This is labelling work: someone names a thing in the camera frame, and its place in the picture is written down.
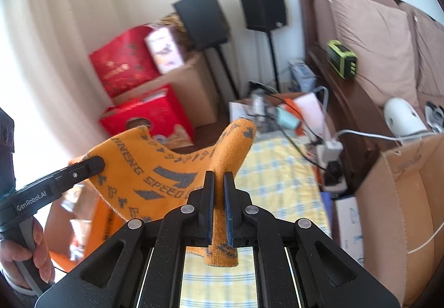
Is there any person's left hand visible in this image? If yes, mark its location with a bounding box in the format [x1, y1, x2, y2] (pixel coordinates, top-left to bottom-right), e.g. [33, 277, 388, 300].
[1, 218, 55, 290]

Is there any red gift box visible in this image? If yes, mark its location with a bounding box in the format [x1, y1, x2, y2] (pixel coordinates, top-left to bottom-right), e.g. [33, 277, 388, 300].
[99, 85, 195, 149]

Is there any orange cardboard tray box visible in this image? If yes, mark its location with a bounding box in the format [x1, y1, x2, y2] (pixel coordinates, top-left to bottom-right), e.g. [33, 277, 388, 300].
[44, 188, 125, 272]

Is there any right black speaker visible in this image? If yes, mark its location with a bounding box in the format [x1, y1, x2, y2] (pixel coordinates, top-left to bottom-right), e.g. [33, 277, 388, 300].
[240, 0, 287, 93]

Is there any left black speaker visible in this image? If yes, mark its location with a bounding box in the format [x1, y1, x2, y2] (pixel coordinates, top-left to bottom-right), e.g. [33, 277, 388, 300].
[172, 0, 240, 100]

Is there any large brown cardboard box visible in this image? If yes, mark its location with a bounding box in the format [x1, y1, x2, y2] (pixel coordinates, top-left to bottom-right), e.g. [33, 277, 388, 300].
[354, 135, 443, 307]

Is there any white power strip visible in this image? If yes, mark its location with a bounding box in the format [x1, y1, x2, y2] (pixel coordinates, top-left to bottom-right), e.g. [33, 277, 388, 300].
[316, 139, 343, 165]

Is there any green black portable radio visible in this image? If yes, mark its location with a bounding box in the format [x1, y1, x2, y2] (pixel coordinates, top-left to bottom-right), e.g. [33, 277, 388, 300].
[327, 39, 357, 80]

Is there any white rounded device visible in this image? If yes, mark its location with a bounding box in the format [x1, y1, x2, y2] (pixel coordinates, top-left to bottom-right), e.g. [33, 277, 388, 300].
[383, 97, 427, 137]

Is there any red tea gift bag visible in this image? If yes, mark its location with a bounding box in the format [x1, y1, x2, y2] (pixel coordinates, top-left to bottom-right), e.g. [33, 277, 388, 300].
[89, 25, 160, 98]

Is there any brown carton behind table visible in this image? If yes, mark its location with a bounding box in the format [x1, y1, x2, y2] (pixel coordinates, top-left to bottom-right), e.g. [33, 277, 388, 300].
[112, 52, 219, 127]

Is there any grey blue small box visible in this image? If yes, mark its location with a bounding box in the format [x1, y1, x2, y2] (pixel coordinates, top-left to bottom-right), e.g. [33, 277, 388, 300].
[289, 59, 317, 93]

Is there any brown sofa with cushions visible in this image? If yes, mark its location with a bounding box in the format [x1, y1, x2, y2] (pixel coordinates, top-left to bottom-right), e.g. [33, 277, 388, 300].
[299, 0, 443, 191]

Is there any white charging cable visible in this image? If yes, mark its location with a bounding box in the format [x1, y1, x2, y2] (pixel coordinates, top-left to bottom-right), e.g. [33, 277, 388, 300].
[332, 128, 444, 255]

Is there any black speaker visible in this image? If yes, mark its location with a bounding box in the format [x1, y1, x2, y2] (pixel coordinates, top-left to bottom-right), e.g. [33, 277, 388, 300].
[172, 0, 240, 100]
[240, 0, 287, 93]

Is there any yellow checkered tablecloth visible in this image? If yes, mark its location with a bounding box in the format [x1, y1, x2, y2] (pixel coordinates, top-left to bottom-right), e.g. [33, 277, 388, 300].
[180, 133, 331, 307]

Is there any white curtain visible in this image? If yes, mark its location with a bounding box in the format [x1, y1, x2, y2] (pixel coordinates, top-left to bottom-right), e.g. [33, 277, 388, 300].
[1, 0, 109, 185]

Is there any pink white tissue pack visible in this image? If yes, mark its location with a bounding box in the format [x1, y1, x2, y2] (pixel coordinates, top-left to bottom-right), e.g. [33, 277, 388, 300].
[144, 24, 184, 75]

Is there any orange grey patterned towel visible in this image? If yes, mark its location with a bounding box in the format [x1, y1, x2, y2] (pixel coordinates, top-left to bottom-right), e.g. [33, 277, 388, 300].
[85, 118, 257, 267]

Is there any white printed carton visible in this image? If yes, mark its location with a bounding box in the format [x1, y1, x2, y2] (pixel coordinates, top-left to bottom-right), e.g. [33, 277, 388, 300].
[333, 196, 364, 266]

